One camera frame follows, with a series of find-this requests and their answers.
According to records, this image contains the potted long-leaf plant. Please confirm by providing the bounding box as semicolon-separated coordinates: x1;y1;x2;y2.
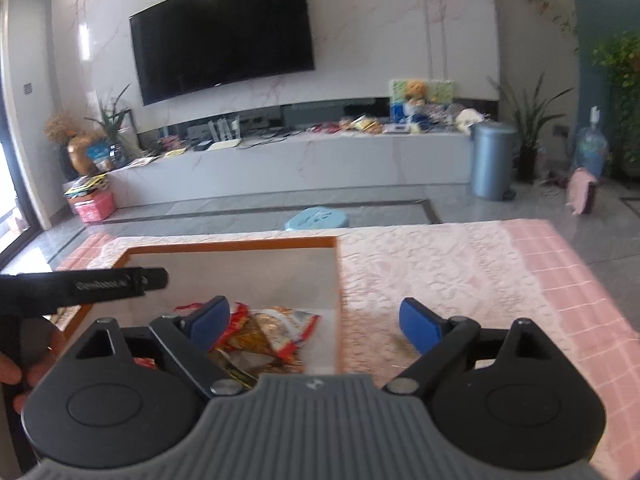
487;72;576;183

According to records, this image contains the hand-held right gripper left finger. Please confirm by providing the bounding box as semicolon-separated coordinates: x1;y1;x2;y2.
75;296;243;398

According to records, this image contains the black wall television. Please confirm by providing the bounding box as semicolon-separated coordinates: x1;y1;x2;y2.
129;0;316;107

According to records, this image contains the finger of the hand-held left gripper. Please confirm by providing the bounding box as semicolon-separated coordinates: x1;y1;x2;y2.
139;267;169;292

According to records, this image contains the red yellow snack packet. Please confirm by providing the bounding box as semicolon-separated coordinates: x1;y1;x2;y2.
215;307;321;376

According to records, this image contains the hanging vine plant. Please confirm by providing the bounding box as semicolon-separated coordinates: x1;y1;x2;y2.
501;0;581;52

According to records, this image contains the boxed plush toy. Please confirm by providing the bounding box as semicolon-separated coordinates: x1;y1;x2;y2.
389;78;456;134

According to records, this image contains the clear acrylic holder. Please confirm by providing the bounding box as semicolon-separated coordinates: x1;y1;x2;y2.
206;117;242;141

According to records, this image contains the stack of magazines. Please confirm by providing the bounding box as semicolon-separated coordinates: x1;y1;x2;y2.
63;173;109;199

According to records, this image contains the pink storage box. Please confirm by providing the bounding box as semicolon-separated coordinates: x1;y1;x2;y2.
67;191;117;224

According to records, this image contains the blue water jug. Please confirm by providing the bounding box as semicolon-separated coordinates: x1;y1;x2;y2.
574;106;611;179

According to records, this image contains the white plastic bag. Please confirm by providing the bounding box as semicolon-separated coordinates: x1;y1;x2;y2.
452;108;487;136

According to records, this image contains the grey marble TV cabinet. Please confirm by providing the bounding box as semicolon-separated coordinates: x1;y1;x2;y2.
102;120;482;212

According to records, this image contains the person's left hand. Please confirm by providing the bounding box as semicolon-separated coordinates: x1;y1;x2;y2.
0;317;69;416

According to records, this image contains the small green cabinet plant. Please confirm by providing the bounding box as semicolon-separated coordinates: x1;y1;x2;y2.
85;85;142;162

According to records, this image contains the gold vase with dried flowers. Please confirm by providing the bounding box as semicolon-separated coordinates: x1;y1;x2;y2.
44;112;102;177

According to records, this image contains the orange-edged cardboard box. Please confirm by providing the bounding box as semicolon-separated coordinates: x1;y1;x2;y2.
50;235;347;378

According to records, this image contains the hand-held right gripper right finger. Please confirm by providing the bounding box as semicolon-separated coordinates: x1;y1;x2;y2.
382;297;558;396

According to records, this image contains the light blue plastic stool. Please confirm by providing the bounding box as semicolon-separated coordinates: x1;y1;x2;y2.
284;207;350;231

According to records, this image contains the tall leafy green plant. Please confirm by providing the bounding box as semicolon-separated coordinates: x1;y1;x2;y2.
591;30;640;182

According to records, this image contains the pile of colourful packets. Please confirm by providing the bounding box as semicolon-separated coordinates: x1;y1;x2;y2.
340;115;384;135

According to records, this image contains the pink checked cloth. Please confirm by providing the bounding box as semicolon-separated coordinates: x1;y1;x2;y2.
55;218;640;480

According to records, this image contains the pink backpack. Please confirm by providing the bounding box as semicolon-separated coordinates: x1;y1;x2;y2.
565;167;599;217

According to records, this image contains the blue-grey trash can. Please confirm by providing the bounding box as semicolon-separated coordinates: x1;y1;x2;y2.
470;121;520;202

